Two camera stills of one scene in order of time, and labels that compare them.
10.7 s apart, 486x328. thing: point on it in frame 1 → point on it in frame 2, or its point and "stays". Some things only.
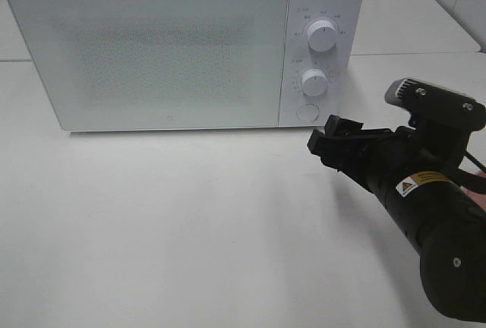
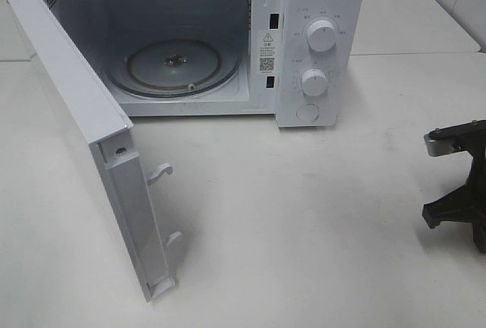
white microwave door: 118,56 → 104,126
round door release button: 308,112 stays
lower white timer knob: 314,83 stays
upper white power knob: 322,36 stays
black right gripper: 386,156 → 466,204
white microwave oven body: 165,46 stays
